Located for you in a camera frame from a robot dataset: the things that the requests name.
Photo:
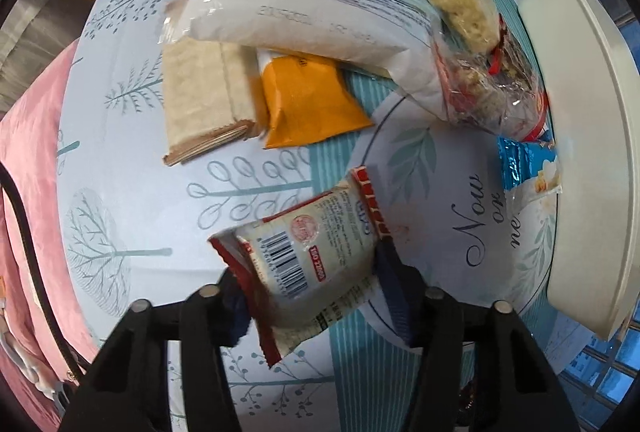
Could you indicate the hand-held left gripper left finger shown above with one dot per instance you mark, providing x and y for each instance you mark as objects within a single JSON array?
[{"x": 237, "y": 312}]

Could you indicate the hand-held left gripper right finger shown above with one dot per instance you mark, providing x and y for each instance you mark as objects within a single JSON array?
[{"x": 400, "y": 302}]

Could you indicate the red white snack packet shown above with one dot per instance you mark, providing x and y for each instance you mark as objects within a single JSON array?
[{"x": 310, "y": 252}]

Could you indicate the blue snack packet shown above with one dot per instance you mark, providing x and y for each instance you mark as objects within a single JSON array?
[{"x": 520, "y": 157}]

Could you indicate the beige wafer packet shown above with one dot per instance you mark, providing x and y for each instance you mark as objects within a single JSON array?
[{"x": 200, "y": 97}]

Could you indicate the red-trim clear nut bar packet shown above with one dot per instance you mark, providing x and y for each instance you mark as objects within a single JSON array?
[
  {"x": 517, "y": 52},
  {"x": 480, "y": 97}
]

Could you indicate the orange white snack packet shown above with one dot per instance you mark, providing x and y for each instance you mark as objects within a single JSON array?
[{"x": 305, "y": 102}]

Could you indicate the white plastic basket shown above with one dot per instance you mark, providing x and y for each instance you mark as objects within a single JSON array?
[{"x": 590, "y": 162}]

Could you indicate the large white apple chip packet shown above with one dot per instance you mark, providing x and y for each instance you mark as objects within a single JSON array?
[{"x": 300, "y": 2}]

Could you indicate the pink blanket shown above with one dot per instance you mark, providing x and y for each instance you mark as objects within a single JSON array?
[{"x": 30, "y": 162}]

